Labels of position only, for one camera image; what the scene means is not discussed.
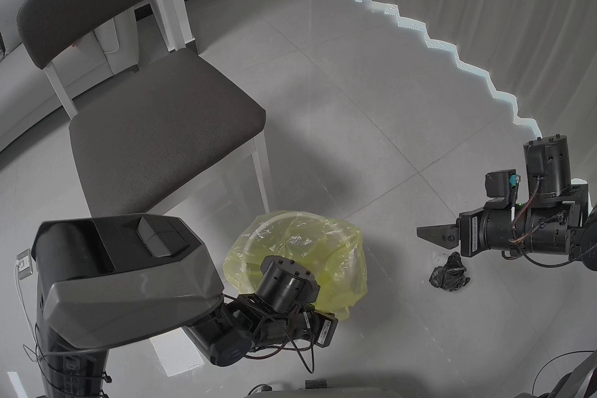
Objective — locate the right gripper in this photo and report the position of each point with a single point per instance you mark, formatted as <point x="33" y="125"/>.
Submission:
<point x="489" y="233"/>

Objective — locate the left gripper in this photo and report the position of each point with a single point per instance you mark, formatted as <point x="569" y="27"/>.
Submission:
<point x="322" y="331"/>

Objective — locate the yellow plastic bag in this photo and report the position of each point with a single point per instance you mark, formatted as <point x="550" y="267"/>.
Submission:
<point x="345" y="279"/>

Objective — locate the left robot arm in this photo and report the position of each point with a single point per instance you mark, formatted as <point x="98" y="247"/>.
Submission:
<point x="126" y="284"/>

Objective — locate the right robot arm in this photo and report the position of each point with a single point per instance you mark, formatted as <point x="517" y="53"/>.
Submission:
<point x="550" y="219"/>

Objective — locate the crumpled black plastic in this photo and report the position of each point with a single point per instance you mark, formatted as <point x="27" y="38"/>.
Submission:
<point x="448" y="275"/>

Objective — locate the white trash bin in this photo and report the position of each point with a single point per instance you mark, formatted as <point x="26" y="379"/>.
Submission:
<point x="261" y="232"/>

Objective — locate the dark grey white-legged chair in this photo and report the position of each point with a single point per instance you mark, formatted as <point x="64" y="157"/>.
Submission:
<point x="154" y="130"/>

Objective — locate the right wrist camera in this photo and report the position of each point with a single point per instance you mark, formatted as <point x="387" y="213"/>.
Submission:
<point x="499" y="184"/>

